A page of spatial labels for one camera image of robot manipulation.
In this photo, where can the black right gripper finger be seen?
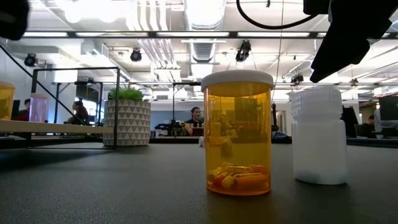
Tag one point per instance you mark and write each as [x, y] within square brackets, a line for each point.
[339, 56]

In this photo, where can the orange pill bottle white cap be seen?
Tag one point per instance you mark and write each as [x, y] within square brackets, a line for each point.
[6, 102]

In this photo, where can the white plastic medicine bottle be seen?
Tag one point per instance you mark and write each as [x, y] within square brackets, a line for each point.
[318, 146]

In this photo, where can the orange bottle with orange capsules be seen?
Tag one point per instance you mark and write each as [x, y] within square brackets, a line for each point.
[237, 124]

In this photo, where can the black background robot arm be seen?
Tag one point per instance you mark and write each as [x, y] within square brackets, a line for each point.
[169, 126]

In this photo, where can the wooden shelf board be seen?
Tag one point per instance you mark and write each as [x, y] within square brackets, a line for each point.
[62, 127]

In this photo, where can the black ceiling spotlight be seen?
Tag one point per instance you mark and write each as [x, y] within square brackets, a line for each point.
[243, 51]
[297, 77]
[136, 55]
[30, 59]

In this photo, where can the dark computer monitor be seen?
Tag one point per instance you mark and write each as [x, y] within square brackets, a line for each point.
[388, 107]

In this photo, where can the person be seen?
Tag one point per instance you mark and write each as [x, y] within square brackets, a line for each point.
[79, 112]
[26, 107]
[195, 116]
[370, 123]

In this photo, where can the thin black diagonal brace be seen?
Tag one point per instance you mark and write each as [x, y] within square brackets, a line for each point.
[59, 101]

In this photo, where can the green spiky plant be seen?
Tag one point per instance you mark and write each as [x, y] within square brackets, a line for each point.
[126, 94]

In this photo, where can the white triangle pattern plant pot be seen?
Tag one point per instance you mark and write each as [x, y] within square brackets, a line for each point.
[127, 124]

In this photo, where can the silver ceiling air duct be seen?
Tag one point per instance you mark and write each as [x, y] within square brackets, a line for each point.
[203, 49]

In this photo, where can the black metal shelf frame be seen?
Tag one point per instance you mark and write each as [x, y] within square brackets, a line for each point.
[117, 109]

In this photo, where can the black frame bar with lights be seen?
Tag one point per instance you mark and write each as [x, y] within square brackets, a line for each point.
[152, 34]

